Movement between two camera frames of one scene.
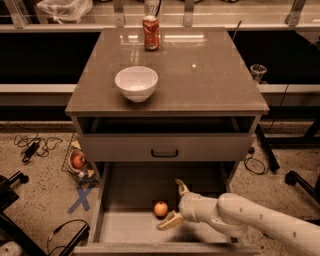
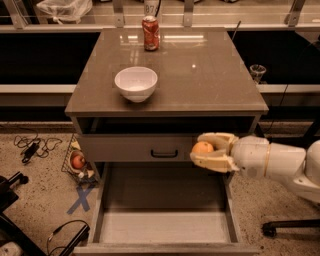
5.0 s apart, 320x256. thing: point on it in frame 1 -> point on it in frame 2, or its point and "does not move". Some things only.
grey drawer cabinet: x=154 y=106 does not move
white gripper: x=189 y=204 -> x=250 y=156
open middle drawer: x=135 y=197 does not move
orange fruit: x=160 y=209 -> x=202 y=147
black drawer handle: x=164 y=155 does not move
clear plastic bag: x=66 y=9 does not move
